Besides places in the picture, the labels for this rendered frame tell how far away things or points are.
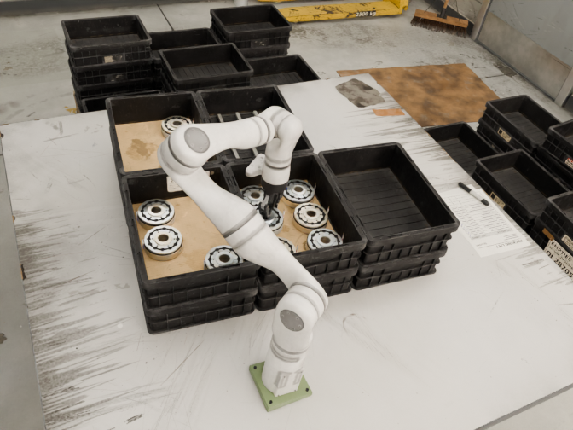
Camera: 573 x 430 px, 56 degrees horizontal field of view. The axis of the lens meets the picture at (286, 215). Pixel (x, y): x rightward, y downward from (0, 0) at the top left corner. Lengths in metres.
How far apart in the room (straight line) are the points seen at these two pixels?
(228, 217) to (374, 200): 0.73
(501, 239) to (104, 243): 1.31
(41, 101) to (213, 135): 2.57
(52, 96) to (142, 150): 1.89
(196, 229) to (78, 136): 0.74
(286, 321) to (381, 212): 0.66
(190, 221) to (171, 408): 0.52
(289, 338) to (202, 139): 0.47
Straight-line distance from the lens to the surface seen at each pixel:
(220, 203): 1.15
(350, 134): 2.24
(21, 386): 2.33
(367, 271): 1.58
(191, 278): 1.34
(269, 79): 3.13
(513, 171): 2.93
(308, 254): 1.41
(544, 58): 4.61
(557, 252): 2.51
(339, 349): 1.53
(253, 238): 1.14
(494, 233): 2.02
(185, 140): 1.11
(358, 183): 1.81
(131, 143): 1.88
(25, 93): 3.75
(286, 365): 1.31
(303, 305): 1.16
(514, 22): 4.79
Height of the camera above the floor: 1.97
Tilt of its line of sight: 44 degrees down
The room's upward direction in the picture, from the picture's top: 10 degrees clockwise
